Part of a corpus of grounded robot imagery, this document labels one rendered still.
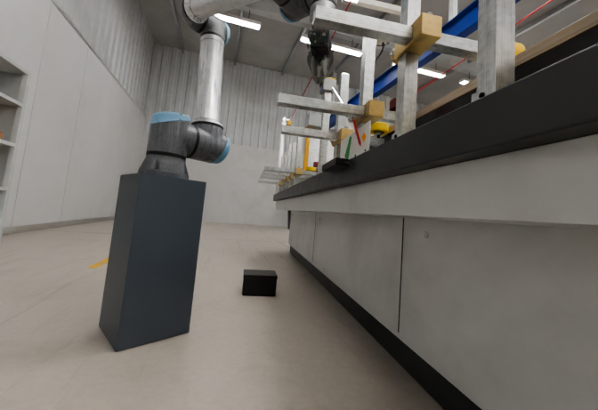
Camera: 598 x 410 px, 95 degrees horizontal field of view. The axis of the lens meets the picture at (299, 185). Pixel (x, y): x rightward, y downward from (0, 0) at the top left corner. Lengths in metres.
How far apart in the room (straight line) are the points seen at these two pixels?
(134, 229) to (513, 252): 1.08
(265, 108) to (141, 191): 8.17
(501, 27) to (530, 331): 0.55
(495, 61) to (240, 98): 8.73
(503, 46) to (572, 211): 0.26
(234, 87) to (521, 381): 8.98
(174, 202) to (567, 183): 1.07
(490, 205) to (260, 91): 8.98
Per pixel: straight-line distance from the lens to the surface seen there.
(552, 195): 0.46
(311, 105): 0.88
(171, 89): 9.20
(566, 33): 0.78
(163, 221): 1.14
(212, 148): 1.30
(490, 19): 0.59
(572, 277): 0.69
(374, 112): 0.90
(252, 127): 8.86
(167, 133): 1.21
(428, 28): 0.75
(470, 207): 0.54
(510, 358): 0.80
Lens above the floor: 0.51
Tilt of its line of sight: 5 degrees up
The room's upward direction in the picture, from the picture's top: 5 degrees clockwise
